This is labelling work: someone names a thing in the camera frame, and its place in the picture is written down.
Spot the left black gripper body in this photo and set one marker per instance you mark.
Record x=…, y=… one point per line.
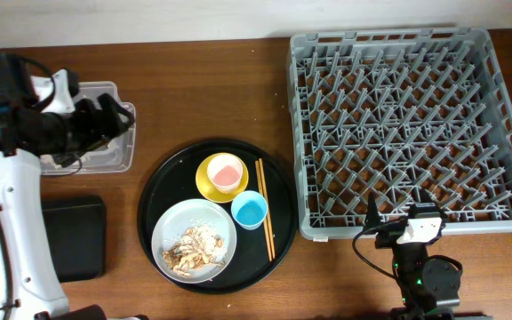
x=71, y=133

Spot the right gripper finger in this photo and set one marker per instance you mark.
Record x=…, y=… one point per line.
x=425, y=197
x=372, y=217

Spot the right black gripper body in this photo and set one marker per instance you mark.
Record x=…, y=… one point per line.
x=389, y=236

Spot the blue cup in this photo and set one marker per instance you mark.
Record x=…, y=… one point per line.
x=247, y=209

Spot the pink cup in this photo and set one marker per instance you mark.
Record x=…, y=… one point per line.
x=225, y=173

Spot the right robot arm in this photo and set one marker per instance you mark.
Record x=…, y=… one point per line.
x=429, y=284

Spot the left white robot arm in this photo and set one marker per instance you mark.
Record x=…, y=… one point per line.
x=29, y=286

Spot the grey dishwasher rack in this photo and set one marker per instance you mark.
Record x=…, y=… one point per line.
x=389, y=114

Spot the clear plastic bin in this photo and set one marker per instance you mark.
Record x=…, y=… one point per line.
x=114, y=157

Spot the black rectangular bin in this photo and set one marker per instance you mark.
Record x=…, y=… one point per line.
x=76, y=232

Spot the right wooden chopstick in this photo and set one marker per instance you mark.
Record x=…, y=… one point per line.
x=271, y=234

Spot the wooden chopstick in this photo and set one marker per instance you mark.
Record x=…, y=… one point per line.
x=271, y=234
x=265, y=214

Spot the left wooden chopstick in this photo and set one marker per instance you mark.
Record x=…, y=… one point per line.
x=265, y=214

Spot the grey plate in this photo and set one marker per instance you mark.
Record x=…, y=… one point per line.
x=186, y=214

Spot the round black tray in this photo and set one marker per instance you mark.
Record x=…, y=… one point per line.
x=173, y=181

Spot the food scraps on plate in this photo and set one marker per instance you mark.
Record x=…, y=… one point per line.
x=200, y=246

